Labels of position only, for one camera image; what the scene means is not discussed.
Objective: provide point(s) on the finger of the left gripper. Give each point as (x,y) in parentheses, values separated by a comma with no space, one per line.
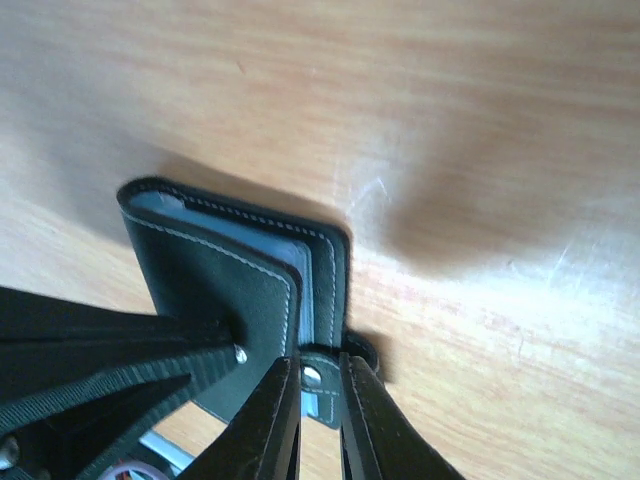
(34,320)
(71,415)

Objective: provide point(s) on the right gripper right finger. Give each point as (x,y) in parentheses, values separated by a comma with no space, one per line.
(377,440)

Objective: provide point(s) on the black leather card holder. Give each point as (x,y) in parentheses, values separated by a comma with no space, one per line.
(278,281)

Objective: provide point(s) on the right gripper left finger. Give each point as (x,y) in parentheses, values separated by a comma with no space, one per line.
(263,439)

